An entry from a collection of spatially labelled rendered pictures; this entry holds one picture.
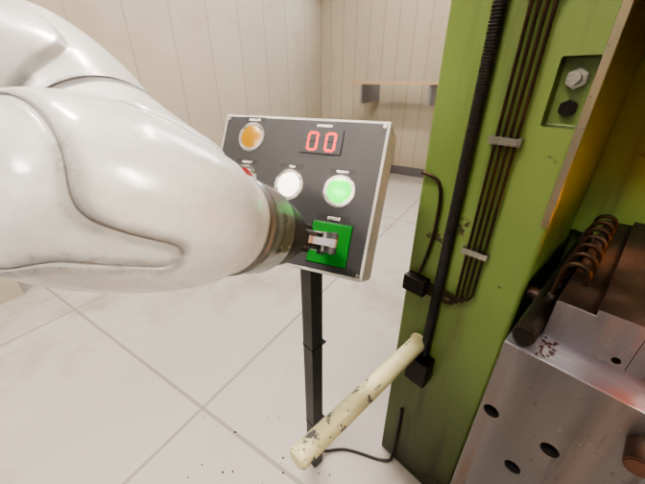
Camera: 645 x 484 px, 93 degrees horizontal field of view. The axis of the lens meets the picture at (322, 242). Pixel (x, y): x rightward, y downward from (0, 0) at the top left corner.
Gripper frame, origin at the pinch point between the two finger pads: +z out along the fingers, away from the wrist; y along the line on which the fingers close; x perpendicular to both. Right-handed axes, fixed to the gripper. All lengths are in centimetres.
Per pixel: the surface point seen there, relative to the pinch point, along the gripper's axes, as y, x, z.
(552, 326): 35.9, -6.1, 7.9
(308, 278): -9.1, -9.3, 21.2
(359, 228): 4.8, 3.5, 3.8
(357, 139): 1.6, 18.8, 3.8
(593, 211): 53, 20, 45
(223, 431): -48, -83, 62
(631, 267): 48, 5, 17
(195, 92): -223, 121, 187
